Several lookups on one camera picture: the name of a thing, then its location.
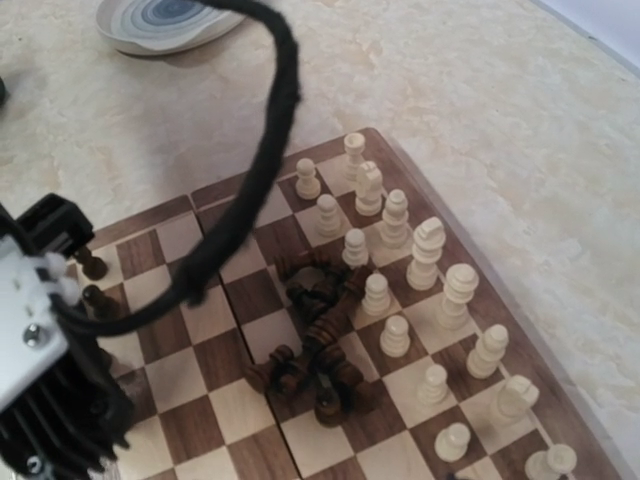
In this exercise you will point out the dark pawn piece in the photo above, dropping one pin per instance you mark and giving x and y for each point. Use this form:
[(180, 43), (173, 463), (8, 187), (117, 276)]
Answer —
[(104, 308), (92, 266)]

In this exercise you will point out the pile of dark chess pieces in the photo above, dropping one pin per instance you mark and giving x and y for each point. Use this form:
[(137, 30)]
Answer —
[(325, 291)]

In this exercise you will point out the wooden folding chess board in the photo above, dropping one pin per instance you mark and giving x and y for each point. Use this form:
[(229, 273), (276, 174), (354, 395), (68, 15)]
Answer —
[(475, 402)]

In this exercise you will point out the white pawn piece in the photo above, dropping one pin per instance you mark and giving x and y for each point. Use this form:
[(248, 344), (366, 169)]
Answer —
[(355, 252), (329, 221), (307, 186), (377, 298)]

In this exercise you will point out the white bishop piece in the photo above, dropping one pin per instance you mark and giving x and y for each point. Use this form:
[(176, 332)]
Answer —
[(394, 231)]

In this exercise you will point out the white knight piece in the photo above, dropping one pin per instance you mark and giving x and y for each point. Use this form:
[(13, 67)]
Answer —
[(369, 189)]

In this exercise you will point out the white rook corner piece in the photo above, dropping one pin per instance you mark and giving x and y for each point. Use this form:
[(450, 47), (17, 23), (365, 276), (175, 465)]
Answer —
[(354, 146)]

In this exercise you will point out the white queen piece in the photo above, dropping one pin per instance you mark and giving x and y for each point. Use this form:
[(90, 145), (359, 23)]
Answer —
[(461, 282)]

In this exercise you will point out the white blue swirl plate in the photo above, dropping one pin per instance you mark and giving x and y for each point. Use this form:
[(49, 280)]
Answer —
[(161, 27)]

